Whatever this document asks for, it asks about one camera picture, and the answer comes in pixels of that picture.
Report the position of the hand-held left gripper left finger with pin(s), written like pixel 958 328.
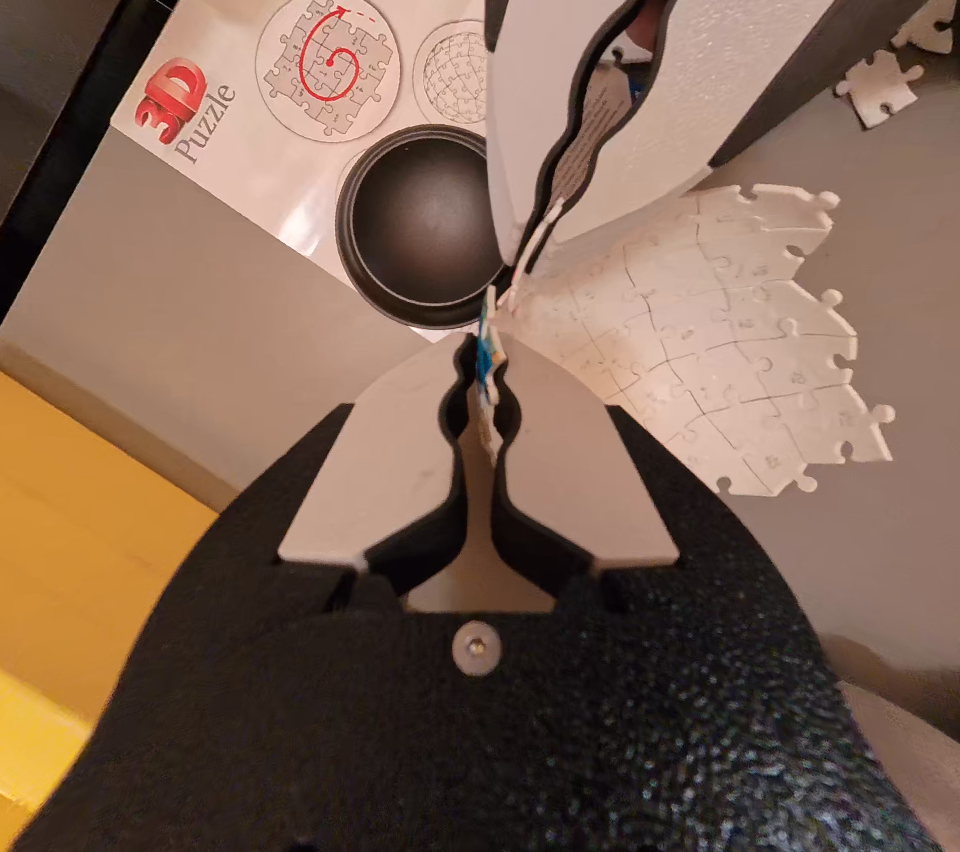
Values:
pixel 375 477

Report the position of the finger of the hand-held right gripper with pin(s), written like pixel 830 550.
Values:
pixel 735 57
pixel 547 27

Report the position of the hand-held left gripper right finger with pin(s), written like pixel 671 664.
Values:
pixel 585 477

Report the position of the white curved puzzle section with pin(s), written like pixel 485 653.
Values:
pixel 712 342

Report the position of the single puzzle piece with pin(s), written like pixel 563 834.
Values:
pixel 534 245

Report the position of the loose white puzzle piece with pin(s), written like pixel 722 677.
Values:
pixel 881 89
pixel 930 24

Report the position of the black round puzzle stand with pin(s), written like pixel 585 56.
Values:
pixel 420 222

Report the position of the white puzzle instruction sheet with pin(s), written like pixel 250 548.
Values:
pixel 225 42

